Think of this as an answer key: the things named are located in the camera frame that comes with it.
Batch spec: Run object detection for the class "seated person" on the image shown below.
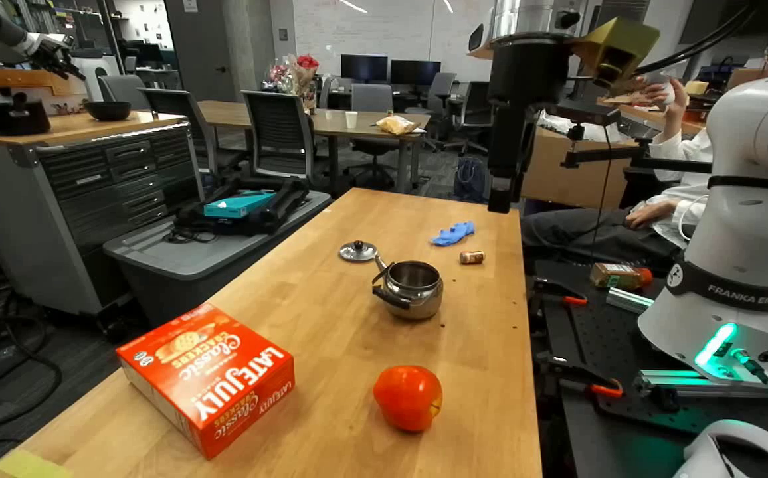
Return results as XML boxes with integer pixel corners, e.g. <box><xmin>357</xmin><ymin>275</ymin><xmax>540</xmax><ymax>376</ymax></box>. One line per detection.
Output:
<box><xmin>524</xmin><ymin>51</ymin><xmax>768</xmax><ymax>266</ymax></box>

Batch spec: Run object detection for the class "orange cracker box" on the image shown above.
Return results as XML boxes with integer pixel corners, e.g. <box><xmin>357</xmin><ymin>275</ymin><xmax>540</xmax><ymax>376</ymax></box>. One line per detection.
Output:
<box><xmin>116</xmin><ymin>304</ymin><xmax>294</xmax><ymax>458</ymax></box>

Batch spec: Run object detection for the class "grey plastic bin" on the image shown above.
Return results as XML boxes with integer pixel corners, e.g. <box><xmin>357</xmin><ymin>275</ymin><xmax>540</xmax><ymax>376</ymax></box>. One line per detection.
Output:
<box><xmin>103</xmin><ymin>190</ymin><xmax>329</xmax><ymax>320</ymax></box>

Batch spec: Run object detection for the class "silver metal teapot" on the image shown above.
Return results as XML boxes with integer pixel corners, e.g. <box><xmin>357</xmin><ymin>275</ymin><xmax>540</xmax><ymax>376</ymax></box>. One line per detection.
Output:
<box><xmin>372</xmin><ymin>259</ymin><xmax>444</xmax><ymax>320</ymax></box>

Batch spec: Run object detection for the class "grey office chair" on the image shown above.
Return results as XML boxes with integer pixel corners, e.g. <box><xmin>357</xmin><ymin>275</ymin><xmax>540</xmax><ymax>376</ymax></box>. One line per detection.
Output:
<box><xmin>244</xmin><ymin>89</ymin><xmax>314</xmax><ymax>179</ymax></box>

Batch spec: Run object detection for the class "orange handled clamp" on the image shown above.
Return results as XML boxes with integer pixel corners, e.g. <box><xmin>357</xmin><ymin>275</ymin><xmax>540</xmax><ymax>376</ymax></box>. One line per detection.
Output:
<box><xmin>537</xmin><ymin>353</ymin><xmax>624</xmax><ymax>401</ymax></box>

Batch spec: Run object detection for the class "black pot on cabinet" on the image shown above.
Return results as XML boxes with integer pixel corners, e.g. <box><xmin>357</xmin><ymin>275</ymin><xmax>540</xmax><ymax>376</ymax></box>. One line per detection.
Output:
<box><xmin>0</xmin><ymin>93</ymin><xmax>50</xmax><ymax>136</ymax></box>

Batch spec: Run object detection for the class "silver teapot lid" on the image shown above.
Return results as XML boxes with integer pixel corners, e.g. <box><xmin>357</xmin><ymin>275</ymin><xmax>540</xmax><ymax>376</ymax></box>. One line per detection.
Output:
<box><xmin>337</xmin><ymin>238</ymin><xmax>376</xmax><ymax>263</ymax></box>

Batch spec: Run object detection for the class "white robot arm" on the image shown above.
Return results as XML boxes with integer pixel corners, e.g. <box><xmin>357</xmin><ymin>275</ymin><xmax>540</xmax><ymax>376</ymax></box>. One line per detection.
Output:
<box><xmin>637</xmin><ymin>77</ymin><xmax>768</xmax><ymax>385</ymax></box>

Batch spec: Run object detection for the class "orange tomato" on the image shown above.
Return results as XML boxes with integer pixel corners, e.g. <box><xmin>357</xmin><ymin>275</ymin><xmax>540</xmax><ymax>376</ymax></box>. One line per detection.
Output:
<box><xmin>372</xmin><ymin>367</ymin><xmax>444</xmax><ymax>433</ymax></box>

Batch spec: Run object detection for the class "grey drawer cabinet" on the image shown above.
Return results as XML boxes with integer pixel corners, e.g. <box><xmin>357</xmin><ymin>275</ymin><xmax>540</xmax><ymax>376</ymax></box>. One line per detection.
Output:
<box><xmin>0</xmin><ymin>110</ymin><xmax>202</xmax><ymax>313</ymax></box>

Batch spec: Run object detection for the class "black bowl on cabinet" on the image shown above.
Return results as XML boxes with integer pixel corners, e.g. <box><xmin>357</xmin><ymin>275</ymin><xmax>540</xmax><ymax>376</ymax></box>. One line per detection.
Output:
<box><xmin>85</xmin><ymin>100</ymin><xmax>129</xmax><ymax>121</ymax></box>

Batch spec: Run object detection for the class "teal and black bag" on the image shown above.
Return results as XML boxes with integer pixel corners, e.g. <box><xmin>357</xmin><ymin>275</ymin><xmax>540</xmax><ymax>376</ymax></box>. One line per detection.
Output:
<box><xmin>167</xmin><ymin>179</ymin><xmax>309</xmax><ymax>242</ymax></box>

